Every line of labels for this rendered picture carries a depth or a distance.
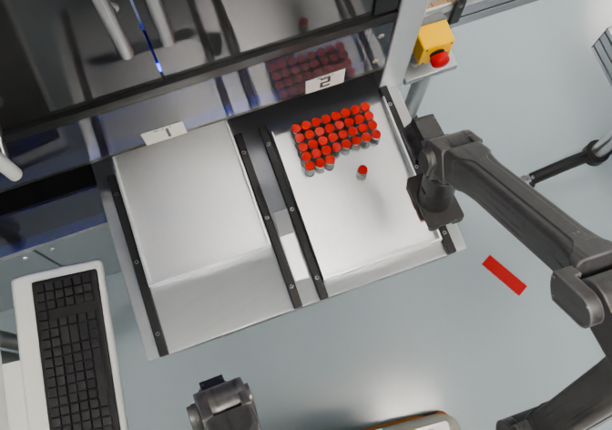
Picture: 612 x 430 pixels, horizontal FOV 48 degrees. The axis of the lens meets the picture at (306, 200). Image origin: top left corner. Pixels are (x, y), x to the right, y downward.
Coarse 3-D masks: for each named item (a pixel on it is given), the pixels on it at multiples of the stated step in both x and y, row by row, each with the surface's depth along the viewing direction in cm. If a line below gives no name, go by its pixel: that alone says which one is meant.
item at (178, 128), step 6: (168, 126) 135; (174, 126) 136; (180, 126) 137; (150, 132) 135; (156, 132) 136; (162, 132) 137; (174, 132) 139; (180, 132) 140; (186, 132) 141; (144, 138) 137; (150, 138) 138; (156, 138) 139; (162, 138) 140; (150, 144) 140
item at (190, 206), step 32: (224, 128) 153; (128, 160) 151; (160, 160) 151; (192, 160) 151; (224, 160) 151; (128, 192) 149; (160, 192) 149; (192, 192) 149; (224, 192) 149; (160, 224) 147; (192, 224) 147; (224, 224) 147; (256, 224) 147; (160, 256) 145; (192, 256) 145; (224, 256) 145
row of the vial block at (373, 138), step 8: (368, 136) 148; (376, 136) 148; (336, 144) 148; (344, 144) 148; (352, 144) 148; (360, 144) 149; (368, 144) 150; (376, 144) 152; (304, 152) 147; (312, 152) 147; (320, 152) 147; (328, 152) 147; (336, 152) 148; (344, 152) 150; (304, 160) 147; (312, 160) 149
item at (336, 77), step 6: (336, 72) 139; (342, 72) 140; (318, 78) 139; (336, 78) 142; (342, 78) 143; (306, 84) 139; (312, 84) 140; (318, 84) 141; (324, 84) 142; (330, 84) 143; (336, 84) 144; (306, 90) 142; (312, 90) 143
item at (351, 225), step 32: (384, 128) 154; (288, 160) 151; (352, 160) 151; (384, 160) 152; (320, 192) 149; (352, 192) 149; (384, 192) 149; (320, 224) 147; (352, 224) 147; (384, 224) 148; (416, 224) 148; (320, 256) 145; (352, 256) 146; (384, 256) 146
